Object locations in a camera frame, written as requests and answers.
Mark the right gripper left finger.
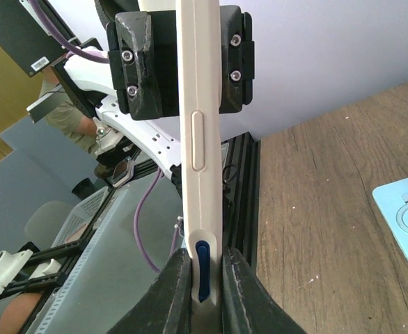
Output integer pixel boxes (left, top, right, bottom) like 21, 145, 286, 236
108, 248, 191, 334

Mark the beige phone case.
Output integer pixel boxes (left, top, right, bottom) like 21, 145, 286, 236
175, 1, 222, 333

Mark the light blue cable duct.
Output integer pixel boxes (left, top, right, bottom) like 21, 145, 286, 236
29, 180, 182, 333

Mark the grey chair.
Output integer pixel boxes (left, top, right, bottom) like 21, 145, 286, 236
24, 200, 74, 251

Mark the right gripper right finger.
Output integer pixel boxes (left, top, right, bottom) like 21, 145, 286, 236
222, 248, 305, 334

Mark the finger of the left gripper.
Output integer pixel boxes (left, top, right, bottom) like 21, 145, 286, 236
219, 5, 255, 113
106, 10, 179, 120

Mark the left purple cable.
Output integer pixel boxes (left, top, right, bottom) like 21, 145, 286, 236
28, 0, 184, 274

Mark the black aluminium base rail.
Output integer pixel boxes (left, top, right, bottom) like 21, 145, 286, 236
221, 132, 260, 270

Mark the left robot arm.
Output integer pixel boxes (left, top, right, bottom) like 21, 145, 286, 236
64, 1, 255, 182

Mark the phone with black screen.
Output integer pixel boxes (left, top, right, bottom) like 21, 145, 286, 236
196, 240, 211, 303

